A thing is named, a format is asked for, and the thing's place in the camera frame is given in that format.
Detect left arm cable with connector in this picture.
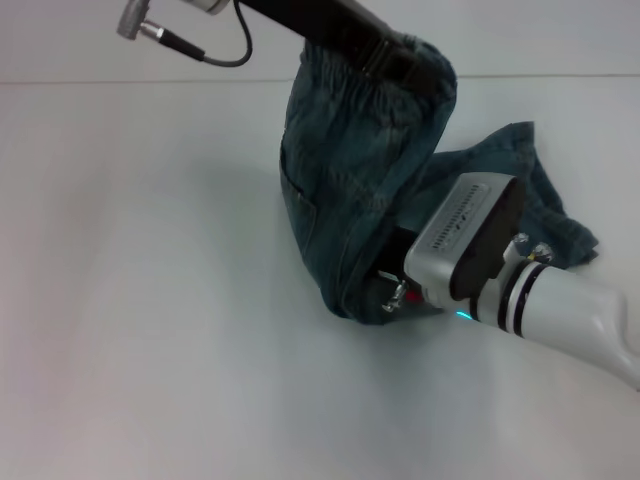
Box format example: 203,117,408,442
115,0,254,66

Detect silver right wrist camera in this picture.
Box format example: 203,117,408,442
403,171,527,307

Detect blue denim shorts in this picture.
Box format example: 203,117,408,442
278,32,601,329

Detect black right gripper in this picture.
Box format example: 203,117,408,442
362,227,442,327

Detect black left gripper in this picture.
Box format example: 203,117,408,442
238,0,442,97

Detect silver right arm cable connector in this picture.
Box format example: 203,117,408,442
378,271,409,314

